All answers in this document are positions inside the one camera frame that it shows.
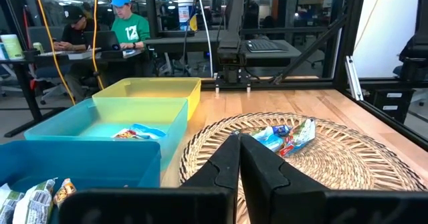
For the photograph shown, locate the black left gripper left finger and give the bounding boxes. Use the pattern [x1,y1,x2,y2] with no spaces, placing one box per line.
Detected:
[180,134,241,201]

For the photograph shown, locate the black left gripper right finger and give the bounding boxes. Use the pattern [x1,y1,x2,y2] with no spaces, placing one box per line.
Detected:
[240,134,330,224]

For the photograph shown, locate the light blue blue-ended granola bar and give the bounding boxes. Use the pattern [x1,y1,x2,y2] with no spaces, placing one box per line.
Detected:
[249,126,287,152]

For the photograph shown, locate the light blue red-ended granola bar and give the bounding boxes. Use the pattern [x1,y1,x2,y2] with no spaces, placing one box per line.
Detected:
[128,122,167,140]

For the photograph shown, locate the orange brown granola bar wrapper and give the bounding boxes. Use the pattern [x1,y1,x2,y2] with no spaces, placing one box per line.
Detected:
[52,178,78,209]

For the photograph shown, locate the white green label granola bar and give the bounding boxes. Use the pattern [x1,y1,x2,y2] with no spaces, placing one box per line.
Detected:
[12,178,57,224]

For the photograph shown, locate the green white granola bar wrapper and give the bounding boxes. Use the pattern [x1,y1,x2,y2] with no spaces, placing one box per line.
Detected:
[278,118,317,157]

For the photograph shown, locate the round woven straw placemat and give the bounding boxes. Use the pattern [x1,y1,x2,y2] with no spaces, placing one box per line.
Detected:
[179,112,428,224]

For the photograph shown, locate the yellow plastic bin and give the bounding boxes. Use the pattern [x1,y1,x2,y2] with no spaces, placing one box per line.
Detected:
[92,76,202,122]

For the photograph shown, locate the black box white labels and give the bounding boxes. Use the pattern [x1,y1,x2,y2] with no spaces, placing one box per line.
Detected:
[362,88,417,124]

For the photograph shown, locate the black office desk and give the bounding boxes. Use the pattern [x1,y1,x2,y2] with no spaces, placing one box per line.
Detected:
[143,29,304,68]
[0,47,148,138]

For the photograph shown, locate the black keyboard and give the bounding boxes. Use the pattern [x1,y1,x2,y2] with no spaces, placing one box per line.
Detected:
[245,39,290,53]

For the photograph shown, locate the dark blue plastic bin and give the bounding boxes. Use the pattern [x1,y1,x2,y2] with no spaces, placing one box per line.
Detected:
[0,139,162,224]

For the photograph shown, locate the person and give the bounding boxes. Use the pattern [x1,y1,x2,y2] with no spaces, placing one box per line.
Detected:
[110,0,152,51]
[52,5,103,103]
[249,0,261,31]

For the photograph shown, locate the white printed banner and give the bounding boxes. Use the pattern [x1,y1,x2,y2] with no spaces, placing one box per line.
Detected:
[177,0,195,31]

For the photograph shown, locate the teal plastic bin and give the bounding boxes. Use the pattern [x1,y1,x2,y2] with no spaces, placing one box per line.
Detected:
[23,96,189,171]

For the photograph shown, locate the black laptop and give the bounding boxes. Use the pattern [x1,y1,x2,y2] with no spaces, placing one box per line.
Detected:
[83,29,122,52]

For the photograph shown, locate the white green wipes canister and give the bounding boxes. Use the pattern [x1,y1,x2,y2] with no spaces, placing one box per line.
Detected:
[0,33,25,61]

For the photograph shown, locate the white hanging cable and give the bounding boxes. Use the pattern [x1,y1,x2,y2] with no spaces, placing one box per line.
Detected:
[195,0,215,78]

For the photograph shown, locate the silver metal bracket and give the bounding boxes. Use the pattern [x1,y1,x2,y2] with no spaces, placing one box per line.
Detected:
[344,55,364,102]

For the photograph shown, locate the black aluminium table frame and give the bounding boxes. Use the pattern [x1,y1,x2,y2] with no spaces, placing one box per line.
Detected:
[200,0,428,151]

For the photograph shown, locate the yellow hanging cable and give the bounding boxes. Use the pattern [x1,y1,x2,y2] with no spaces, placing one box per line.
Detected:
[92,0,105,90]
[32,0,77,106]

